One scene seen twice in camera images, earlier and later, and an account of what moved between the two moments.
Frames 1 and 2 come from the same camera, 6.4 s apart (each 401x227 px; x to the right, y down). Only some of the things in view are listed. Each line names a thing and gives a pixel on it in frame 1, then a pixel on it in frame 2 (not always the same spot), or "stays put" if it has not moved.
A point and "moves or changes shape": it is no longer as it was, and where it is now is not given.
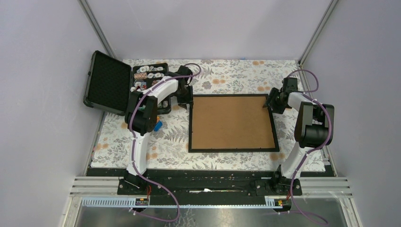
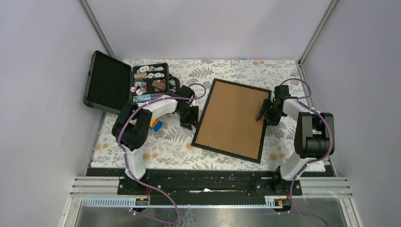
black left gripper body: (185, 96) to (189, 115)
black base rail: (174, 187) stays put
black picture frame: (231, 123) moves or changes shape
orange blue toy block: (158, 125) stays put
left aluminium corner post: (97, 28) stays put
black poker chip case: (109, 79) stays put
